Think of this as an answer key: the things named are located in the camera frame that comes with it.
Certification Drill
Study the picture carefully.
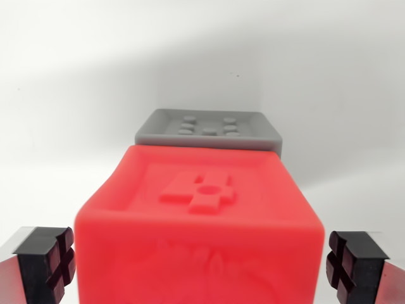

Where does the grey embossed soft cube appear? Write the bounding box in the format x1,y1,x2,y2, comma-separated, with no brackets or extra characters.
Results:
134,108,284,159

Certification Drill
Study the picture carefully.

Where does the red embossed soft cube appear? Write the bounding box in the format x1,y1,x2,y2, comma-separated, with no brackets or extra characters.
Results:
73,144,325,304

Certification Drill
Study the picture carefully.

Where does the gripper left finger with black rubber pad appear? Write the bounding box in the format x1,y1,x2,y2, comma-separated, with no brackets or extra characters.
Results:
0,225,78,304

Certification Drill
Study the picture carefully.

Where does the gripper right finger with black rubber pad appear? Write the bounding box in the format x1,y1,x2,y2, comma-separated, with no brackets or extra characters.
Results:
325,230,405,304

